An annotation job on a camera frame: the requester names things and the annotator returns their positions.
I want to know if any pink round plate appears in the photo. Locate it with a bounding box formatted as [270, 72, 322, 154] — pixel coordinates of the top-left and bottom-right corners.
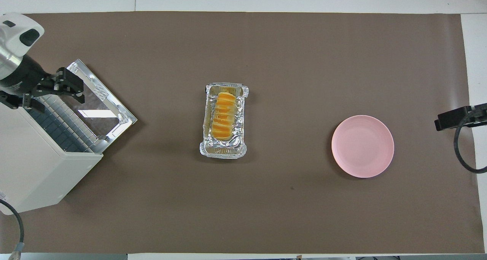
[331, 115, 395, 179]

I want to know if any yellow sliced bread loaf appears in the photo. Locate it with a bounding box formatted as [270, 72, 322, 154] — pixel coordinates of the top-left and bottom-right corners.
[210, 92, 236, 141]

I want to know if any glass oven door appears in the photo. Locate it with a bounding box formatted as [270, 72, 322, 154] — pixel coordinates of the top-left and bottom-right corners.
[57, 59, 138, 142]

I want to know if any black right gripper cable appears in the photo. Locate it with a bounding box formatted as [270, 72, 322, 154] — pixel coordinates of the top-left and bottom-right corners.
[454, 110, 487, 174]

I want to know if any metal oven wire rack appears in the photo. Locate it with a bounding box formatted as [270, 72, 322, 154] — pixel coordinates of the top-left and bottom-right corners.
[27, 94, 103, 154]

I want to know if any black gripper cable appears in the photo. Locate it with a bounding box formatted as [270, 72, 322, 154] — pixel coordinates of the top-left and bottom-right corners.
[0, 199, 25, 259]
[454, 110, 487, 174]

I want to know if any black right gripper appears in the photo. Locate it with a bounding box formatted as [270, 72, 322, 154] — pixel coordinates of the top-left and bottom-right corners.
[435, 103, 487, 131]

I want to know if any silver aluminium foil tray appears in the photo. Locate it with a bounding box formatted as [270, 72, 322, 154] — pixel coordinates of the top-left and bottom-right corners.
[199, 82, 250, 160]

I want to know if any cream white toaster oven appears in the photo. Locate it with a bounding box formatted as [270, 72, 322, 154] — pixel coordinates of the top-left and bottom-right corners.
[0, 100, 103, 215]

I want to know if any brown table mat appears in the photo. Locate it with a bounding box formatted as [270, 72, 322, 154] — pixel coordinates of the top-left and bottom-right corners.
[0, 11, 485, 255]

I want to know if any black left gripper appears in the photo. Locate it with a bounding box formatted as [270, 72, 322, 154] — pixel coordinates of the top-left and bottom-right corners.
[0, 56, 85, 113]

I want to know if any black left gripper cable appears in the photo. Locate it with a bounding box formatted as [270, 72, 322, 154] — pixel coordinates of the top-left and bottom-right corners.
[0, 199, 25, 259]

